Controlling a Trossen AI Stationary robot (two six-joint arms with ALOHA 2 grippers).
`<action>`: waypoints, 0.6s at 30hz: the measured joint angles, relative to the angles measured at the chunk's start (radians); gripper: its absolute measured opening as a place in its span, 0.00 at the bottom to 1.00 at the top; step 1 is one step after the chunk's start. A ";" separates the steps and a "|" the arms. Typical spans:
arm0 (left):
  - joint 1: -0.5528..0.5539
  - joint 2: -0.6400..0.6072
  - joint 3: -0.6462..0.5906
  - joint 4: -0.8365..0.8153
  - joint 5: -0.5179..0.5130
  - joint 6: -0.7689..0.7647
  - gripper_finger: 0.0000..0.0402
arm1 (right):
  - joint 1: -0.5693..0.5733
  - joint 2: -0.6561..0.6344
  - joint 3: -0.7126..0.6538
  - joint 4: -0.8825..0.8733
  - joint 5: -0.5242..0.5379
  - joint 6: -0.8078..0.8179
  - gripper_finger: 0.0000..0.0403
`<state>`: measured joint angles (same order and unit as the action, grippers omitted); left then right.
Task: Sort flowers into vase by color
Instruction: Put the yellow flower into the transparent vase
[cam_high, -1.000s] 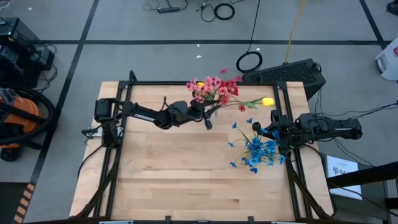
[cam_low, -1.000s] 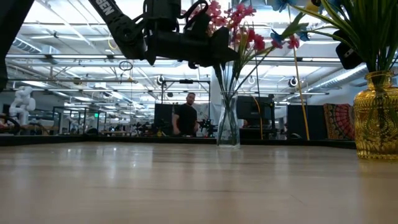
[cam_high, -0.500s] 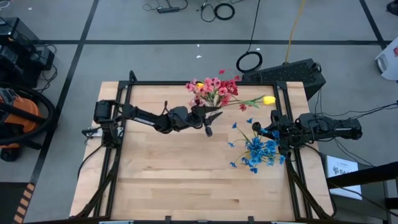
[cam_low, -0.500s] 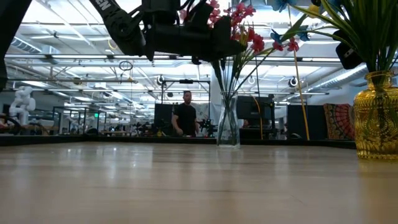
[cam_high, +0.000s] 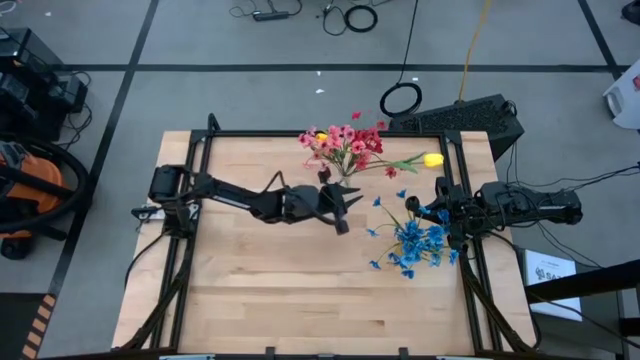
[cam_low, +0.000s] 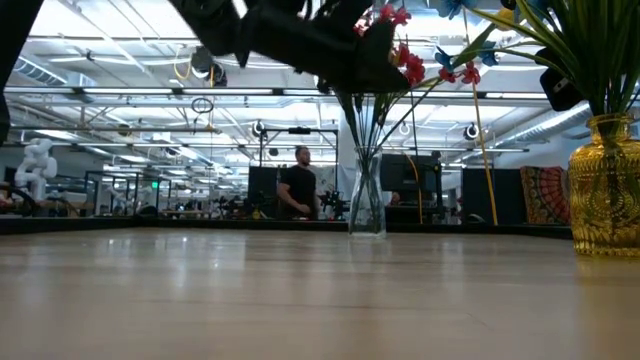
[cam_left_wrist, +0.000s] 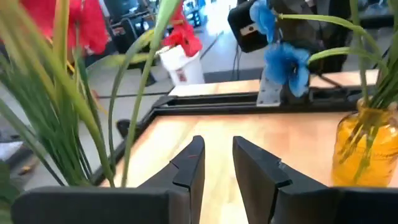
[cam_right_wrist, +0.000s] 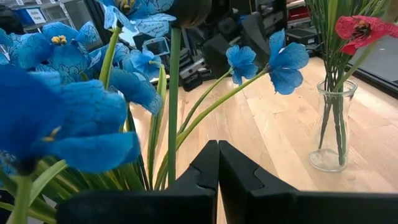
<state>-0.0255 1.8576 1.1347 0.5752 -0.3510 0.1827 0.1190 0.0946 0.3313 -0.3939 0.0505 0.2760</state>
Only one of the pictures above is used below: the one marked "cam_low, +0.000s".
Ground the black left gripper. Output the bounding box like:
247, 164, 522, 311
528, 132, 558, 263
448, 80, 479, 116
234, 0, 412, 95

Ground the blue artificial flower bunch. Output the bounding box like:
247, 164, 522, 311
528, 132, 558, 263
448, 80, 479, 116
432, 0, 640, 119
469, 0, 640, 119

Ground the pink artificial flower bunch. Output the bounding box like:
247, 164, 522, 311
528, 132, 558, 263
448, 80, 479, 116
438, 62, 482, 86

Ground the yellow artificial tulip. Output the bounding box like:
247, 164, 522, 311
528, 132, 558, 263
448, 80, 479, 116
379, 7, 517, 149

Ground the clear glass vase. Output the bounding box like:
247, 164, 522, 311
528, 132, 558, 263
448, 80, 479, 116
348, 145, 388, 238

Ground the yellow glass vase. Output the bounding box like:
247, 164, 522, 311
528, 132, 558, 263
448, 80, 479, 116
568, 113, 640, 258

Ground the black monitor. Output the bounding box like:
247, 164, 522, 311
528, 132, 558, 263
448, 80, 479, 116
379, 153, 444, 194

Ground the black tripod device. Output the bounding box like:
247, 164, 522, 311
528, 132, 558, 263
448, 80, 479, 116
319, 191, 351, 221

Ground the black partition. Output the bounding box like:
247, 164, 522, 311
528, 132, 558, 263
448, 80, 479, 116
460, 168, 524, 226

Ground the patterned tapestry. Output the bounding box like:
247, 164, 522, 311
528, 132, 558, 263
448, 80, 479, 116
519, 166, 571, 226

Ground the white robot figure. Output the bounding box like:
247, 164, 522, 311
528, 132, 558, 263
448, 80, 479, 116
13, 138, 59, 202

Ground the black cable with coil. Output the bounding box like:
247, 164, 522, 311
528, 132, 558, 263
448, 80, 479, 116
408, 92, 422, 226

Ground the black gantry frame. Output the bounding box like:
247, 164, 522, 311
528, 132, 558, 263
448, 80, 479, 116
257, 127, 341, 221

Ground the yellow cable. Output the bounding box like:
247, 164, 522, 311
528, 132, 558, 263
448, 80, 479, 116
469, 82, 500, 227
405, 153, 425, 225

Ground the hanging black cable reel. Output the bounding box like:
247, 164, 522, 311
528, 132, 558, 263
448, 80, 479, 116
189, 45, 229, 89

